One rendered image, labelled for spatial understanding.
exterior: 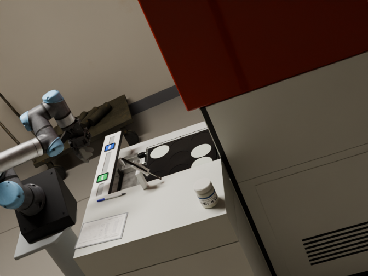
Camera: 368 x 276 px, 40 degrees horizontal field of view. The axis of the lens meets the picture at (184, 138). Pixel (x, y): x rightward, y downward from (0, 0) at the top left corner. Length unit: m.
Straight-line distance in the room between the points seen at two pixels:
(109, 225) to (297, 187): 0.82
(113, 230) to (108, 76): 3.06
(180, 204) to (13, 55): 3.26
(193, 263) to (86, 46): 3.18
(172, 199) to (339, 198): 0.76
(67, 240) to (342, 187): 1.33
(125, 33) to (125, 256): 3.10
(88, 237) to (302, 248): 1.01
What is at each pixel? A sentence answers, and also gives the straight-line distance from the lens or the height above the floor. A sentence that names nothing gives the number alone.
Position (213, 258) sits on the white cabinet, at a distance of 2.00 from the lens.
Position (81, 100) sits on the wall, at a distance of 5.05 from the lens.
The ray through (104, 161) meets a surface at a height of 0.96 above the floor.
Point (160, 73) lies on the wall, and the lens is 4.95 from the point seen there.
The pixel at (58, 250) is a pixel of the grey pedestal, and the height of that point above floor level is 0.70.
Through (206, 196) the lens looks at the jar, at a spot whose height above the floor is 1.02.
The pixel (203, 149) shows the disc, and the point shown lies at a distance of 2.35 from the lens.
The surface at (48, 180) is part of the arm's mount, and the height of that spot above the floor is 1.02.
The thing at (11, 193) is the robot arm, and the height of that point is 1.14.
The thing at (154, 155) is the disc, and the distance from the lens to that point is 2.48.
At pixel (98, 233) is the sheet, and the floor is 0.97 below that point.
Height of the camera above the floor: 2.13
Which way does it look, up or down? 30 degrees down
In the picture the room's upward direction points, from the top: 25 degrees counter-clockwise
